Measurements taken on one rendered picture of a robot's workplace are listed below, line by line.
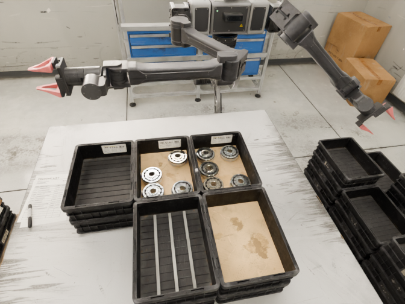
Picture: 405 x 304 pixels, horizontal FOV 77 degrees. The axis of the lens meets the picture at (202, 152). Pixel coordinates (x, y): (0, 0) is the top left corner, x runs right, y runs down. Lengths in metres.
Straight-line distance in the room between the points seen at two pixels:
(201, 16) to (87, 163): 0.96
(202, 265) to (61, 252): 0.66
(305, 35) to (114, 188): 1.06
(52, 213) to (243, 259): 0.98
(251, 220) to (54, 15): 3.40
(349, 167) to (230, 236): 1.29
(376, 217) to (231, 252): 1.28
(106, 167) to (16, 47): 3.00
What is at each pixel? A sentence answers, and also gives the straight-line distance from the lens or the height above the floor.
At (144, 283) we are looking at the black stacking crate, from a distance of 1.11.
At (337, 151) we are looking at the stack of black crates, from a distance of 2.30.
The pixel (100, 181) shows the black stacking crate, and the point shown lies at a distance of 1.40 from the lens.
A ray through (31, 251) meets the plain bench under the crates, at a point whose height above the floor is 0.70.
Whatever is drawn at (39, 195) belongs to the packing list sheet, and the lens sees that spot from 1.64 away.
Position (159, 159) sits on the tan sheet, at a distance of 1.43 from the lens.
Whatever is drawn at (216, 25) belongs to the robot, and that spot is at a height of 1.43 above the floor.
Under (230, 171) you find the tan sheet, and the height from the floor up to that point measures 0.83.
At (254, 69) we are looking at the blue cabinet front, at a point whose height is 0.40.
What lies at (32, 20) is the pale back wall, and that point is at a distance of 4.01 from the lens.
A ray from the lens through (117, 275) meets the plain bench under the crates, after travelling 1.27.
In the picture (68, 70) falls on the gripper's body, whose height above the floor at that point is 1.48.
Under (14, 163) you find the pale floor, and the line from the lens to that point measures 3.00.
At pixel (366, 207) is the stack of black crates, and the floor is 0.38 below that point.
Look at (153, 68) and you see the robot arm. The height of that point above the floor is 1.48.
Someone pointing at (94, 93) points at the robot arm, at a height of 1.45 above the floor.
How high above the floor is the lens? 1.87
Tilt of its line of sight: 45 degrees down
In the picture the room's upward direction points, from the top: 4 degrees clockwise
